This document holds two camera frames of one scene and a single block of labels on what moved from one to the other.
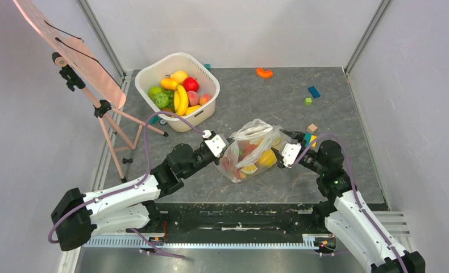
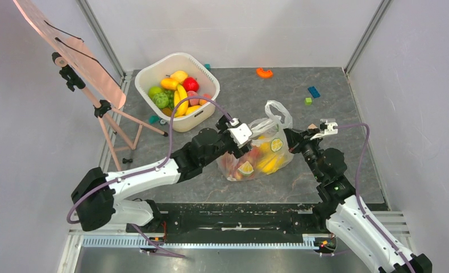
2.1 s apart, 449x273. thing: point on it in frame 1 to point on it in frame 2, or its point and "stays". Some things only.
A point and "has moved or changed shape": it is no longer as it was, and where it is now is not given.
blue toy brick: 314,92 stays
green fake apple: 154,90 stays
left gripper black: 216,160 to 223,125
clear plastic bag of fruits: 251,150 has moved or changed shape
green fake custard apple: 161,99 stays
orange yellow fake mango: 169,83 stays
